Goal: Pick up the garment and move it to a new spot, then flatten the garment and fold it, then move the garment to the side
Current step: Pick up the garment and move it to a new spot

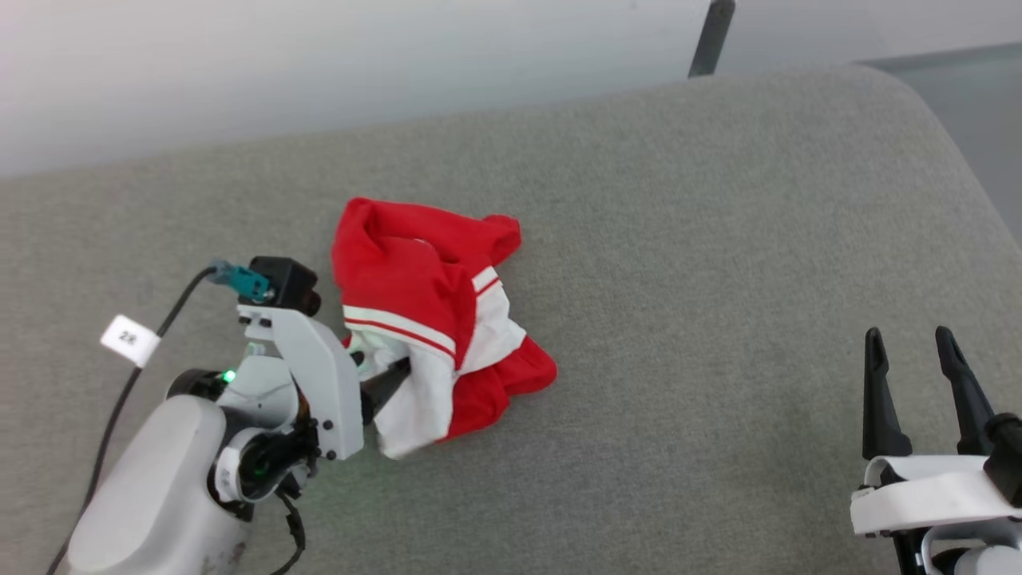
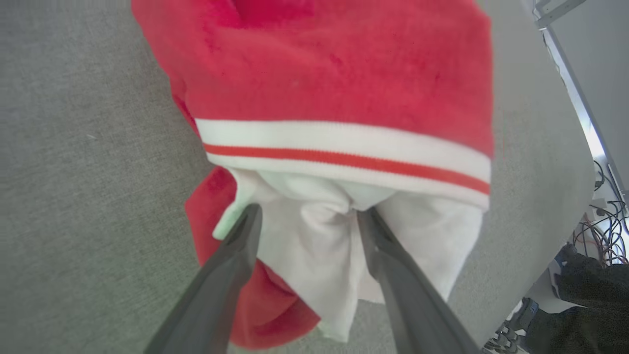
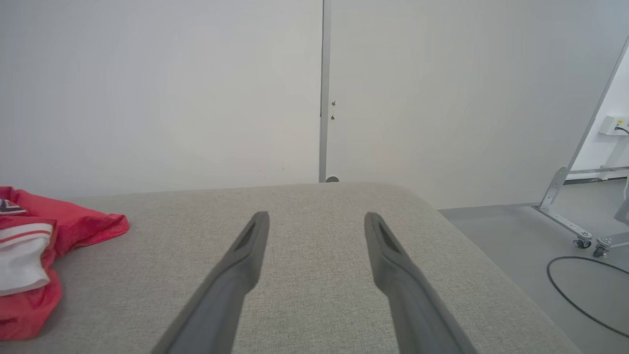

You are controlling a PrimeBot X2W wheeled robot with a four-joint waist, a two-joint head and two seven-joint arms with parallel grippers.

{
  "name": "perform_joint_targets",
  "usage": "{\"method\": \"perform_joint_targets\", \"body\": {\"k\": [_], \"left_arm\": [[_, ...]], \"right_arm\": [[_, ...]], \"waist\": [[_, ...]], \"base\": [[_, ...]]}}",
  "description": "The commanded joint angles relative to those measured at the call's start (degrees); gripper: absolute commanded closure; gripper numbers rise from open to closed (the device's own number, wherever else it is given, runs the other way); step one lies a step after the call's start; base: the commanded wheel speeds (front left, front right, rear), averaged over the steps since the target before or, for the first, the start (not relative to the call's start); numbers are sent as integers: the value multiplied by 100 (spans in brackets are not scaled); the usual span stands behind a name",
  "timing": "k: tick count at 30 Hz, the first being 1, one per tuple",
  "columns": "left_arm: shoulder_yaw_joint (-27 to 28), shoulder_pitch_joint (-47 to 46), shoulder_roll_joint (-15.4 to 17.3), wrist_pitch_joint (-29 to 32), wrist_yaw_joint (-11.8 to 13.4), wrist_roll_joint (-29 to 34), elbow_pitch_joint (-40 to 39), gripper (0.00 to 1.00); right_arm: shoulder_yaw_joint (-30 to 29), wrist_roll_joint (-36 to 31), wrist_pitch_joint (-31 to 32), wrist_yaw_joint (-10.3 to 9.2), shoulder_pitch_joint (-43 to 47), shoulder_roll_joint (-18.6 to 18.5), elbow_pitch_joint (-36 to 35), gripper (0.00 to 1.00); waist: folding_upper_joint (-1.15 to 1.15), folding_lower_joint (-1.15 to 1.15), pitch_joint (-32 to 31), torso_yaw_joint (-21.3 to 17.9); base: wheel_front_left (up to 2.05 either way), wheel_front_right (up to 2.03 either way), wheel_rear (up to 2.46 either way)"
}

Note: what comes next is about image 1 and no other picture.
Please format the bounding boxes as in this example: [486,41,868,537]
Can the white cable tag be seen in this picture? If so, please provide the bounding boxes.
[100,314,162,370]

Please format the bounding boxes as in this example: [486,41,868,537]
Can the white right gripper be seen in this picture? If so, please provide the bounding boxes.
[850,325,1022,537]

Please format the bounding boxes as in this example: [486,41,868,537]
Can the red and white sports jersey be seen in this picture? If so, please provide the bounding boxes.
[331,196,558,461]

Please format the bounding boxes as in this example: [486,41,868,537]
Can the black pole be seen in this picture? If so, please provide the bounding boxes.
[688,0,736,79]

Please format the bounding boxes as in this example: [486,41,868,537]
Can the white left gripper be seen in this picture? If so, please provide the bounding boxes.
[237,306,414,462]

